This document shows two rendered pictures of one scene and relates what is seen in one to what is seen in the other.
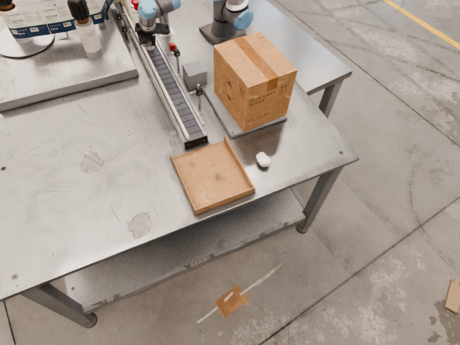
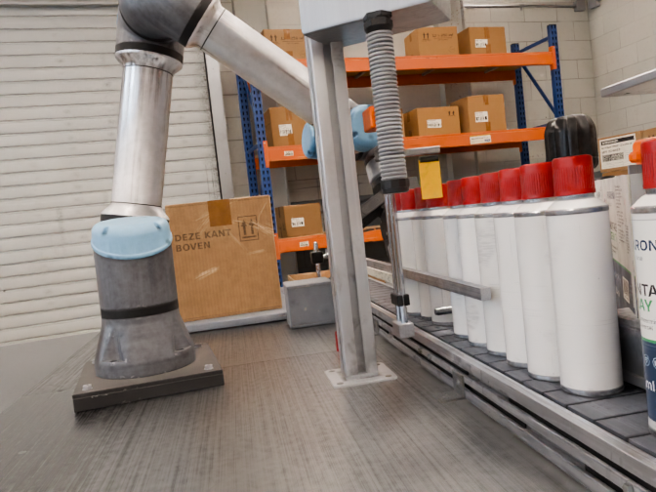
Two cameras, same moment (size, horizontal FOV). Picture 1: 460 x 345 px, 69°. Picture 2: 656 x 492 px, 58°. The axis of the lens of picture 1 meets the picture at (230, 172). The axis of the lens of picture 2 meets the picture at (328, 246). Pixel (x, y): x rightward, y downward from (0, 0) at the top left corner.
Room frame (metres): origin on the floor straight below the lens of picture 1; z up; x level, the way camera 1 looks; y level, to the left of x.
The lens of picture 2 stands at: (2.55, 0.68, 1.06)
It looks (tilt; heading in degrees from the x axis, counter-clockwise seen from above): 3 degrees down; 199
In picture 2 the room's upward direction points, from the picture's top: 6 degrees counter-clockwise
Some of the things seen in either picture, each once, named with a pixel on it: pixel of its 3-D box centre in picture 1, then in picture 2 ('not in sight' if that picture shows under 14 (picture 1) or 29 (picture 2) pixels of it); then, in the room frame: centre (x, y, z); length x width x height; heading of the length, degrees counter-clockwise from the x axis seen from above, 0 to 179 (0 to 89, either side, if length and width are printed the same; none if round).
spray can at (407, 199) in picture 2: not in sight; (416, 251); (1.58, 0.50, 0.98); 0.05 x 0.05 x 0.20
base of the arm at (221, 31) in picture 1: (223, 22); (143, 334); (1.77, 0.09, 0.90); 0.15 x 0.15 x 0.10
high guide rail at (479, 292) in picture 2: (163, 50); (370, 263); (1.42, 0.38, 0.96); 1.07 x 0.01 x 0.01; 28
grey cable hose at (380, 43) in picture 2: not in sight; (387, 104); (1.85, 0.53, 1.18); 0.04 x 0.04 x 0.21
